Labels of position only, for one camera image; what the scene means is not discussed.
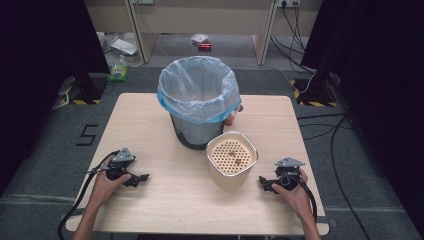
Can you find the white wall socket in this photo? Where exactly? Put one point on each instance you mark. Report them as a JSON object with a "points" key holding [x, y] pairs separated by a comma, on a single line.
{"points": [[288, 2]]}

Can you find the grey trash bin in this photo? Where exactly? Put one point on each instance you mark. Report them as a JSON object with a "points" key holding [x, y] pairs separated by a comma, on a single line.
{"points": [[196, 133]]}

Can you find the person's left hand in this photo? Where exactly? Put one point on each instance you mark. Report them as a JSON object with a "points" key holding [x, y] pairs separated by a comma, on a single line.
{"points": [[105, 188]]}

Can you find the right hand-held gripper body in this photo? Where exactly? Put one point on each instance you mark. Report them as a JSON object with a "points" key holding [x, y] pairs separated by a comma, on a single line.
{"points": [[288, 173]]}

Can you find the translucent blue bin bag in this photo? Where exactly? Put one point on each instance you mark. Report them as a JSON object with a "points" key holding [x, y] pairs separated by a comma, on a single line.
{"points": [[196, 90]]}

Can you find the white paper sheet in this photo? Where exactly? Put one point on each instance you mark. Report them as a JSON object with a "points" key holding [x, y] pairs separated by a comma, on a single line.
{"points": [[124, 46]]}

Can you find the white crumpled packet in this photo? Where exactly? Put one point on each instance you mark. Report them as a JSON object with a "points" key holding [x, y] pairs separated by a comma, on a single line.
{"points": [[199, 38]]}

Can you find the red small box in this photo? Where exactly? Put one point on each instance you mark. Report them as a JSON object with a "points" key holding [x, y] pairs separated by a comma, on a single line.
{"points": [[204, 47]]}

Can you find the brown food scrap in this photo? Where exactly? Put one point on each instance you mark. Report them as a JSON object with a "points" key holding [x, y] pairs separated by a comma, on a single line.
{"points": [[238, 161], [232, 153]]}

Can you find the green plastic packet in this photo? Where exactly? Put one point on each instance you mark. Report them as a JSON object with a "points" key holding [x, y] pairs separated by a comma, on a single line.
{"points": [[118, 71]]}

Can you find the black stand base hazard tape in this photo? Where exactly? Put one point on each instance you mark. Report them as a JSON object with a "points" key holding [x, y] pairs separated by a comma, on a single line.
{"points": [[85, 93], [316, 95]]}

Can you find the cream container with metal rim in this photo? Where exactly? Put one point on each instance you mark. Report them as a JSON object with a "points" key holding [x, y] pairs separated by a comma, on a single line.
{"points": [[230, 181]]}

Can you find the black curtain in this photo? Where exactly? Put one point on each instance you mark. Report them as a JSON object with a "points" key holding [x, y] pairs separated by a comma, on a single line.
{"points": [[40, 66], [383, 83]]}

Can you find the person's right hand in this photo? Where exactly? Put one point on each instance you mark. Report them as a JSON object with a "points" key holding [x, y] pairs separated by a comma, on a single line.
{"points": [[295, 200]]}

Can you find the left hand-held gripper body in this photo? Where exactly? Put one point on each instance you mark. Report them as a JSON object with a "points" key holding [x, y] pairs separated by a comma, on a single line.
{"points": [[122, 163]]}

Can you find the cream perforated strainer insert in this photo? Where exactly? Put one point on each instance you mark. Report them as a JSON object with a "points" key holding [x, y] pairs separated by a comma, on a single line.
{"points": [[220, 160]]}

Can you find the peach-coloured object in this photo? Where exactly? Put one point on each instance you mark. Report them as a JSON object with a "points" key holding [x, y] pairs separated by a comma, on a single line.
{"points": [[230, 119]]}

